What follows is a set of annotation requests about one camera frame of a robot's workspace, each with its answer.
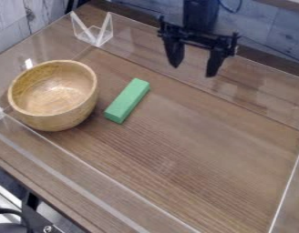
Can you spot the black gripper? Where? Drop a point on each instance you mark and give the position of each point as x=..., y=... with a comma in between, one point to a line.
x=177, y=37

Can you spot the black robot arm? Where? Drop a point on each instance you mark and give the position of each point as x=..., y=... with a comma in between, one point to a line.
x=200, y=17

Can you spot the wooden bowl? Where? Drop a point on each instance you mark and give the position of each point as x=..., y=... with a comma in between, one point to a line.
x=54, y=95

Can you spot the green rectangular block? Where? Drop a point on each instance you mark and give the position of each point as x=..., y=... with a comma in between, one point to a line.
x=127, y=100

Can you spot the clear acrylic corner bracket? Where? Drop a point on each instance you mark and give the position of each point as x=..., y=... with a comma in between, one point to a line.
x=93, y=35

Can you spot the clear acrylic front wall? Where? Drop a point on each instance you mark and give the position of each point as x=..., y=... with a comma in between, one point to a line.
x=98, y=202

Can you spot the black metal table frame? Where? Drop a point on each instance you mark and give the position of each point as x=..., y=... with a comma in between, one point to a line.
x=40, y=224

